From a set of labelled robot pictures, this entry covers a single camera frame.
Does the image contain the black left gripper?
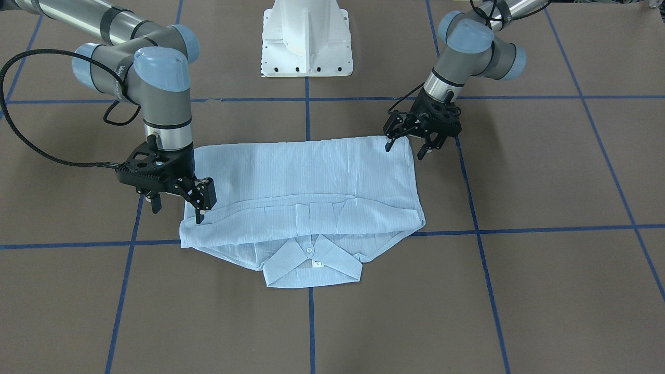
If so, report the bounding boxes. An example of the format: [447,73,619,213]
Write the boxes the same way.
[383,91,458,161]

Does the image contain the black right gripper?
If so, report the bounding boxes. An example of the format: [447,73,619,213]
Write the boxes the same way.
[115,146,217,224]

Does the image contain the light blue button shirt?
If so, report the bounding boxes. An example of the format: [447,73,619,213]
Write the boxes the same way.
[180,136,425,288]

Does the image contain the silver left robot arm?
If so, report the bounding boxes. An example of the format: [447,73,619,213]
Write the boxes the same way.
[383,1,550,159]

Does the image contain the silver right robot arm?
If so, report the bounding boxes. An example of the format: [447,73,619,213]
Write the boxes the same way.
[2,1,216,223]

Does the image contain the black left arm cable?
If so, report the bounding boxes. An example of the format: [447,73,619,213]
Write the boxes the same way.
[387,0,551,116]

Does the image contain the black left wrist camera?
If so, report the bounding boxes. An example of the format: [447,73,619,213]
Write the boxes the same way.
[439,103,462,134]

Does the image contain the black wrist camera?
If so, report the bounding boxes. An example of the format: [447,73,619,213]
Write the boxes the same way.
[115,151,159,185]
[439,103,462,134]

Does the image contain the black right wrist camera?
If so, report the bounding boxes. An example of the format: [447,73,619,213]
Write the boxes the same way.
[115,151,159,185]

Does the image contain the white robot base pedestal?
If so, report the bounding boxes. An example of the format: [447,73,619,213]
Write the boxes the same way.
[260,1,354,77]

